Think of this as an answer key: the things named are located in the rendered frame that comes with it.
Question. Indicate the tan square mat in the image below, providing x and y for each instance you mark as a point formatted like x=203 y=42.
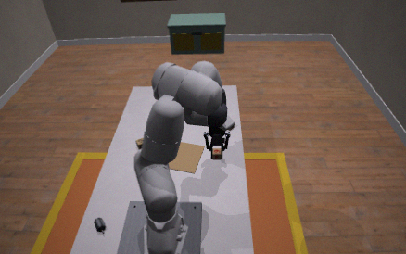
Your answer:
x=188 y=157

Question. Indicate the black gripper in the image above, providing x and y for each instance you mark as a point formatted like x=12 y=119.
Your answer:
x=219 y=131

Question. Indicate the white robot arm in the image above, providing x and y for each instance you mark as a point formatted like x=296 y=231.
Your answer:
x=204 y=104

